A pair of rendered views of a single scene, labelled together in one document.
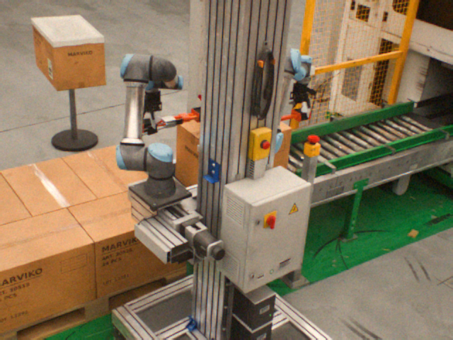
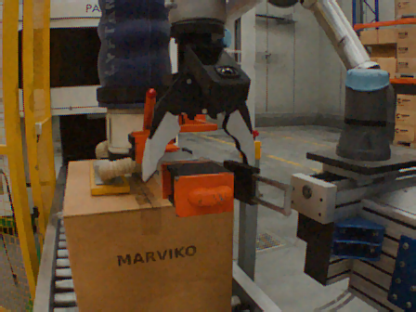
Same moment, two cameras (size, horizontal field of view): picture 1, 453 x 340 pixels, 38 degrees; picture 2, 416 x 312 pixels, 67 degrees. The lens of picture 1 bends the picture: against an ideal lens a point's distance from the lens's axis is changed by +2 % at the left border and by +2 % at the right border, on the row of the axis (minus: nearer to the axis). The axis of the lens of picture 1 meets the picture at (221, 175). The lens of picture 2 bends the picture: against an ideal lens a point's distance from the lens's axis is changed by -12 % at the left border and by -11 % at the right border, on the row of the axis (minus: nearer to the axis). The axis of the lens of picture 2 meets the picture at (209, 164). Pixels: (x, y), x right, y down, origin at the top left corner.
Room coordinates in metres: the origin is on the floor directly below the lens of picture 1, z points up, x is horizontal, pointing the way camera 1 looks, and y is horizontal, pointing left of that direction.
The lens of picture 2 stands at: (3.15, 0.87, 1.21)
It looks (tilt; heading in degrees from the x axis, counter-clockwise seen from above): 12 degrees down; 285
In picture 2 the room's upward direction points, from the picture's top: straight up
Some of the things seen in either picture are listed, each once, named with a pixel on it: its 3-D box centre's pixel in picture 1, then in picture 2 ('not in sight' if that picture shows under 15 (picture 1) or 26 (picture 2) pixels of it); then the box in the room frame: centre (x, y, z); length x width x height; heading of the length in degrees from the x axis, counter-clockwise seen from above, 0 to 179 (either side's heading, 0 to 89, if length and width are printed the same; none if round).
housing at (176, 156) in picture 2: (168, 122); (175, 168); (3.35, 0.33, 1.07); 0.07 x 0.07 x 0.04; 34
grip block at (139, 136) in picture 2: (200, 114); (151, 145); (3.48, 0.15, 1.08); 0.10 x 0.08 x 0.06; 34
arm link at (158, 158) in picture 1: (159, 159); not in sight; (2.66, 0.30, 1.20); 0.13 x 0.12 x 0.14; 89
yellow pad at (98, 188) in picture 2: not in sight; (106, 170); (3.69, 0.00, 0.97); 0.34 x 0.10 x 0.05; 124
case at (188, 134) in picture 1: (232, 153); (136, 237); (3.64, -0.06, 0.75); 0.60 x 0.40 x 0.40; 125
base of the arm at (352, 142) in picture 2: not in sight; (364, 136); (2.98, -0.09, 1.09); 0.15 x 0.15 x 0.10
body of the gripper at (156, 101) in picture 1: (151, 100); (195, 72); (3.29, 0.41, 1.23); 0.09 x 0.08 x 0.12; 124
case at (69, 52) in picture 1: (69, 52); not in sight; (5.08, 1.32, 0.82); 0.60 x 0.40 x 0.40; 30
